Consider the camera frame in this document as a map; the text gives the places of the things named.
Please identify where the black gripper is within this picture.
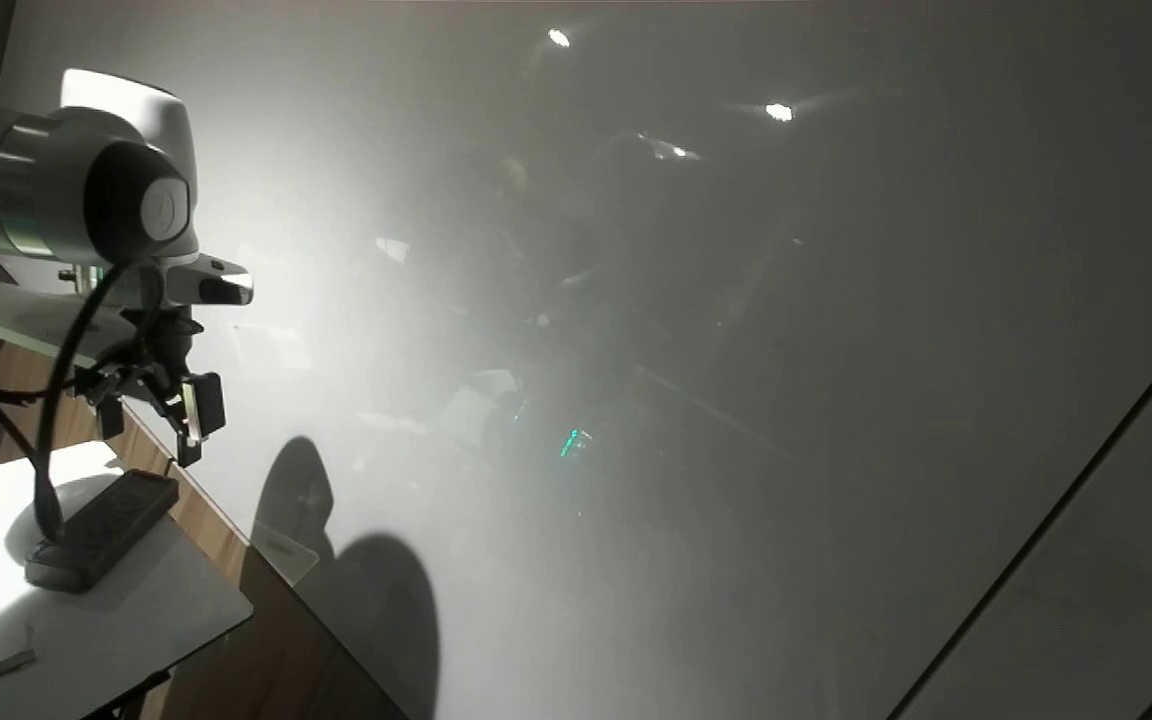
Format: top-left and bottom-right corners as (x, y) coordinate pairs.
(71, 300), (231, 473)

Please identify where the large white whiteboard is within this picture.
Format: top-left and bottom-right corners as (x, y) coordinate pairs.
(0, 0), (1152, 720)

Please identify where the small white platform board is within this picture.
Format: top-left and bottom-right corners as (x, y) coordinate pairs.
(0, 435), (260, 720)

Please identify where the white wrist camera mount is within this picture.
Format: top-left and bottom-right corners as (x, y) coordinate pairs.
(0, 248), (260, 369)

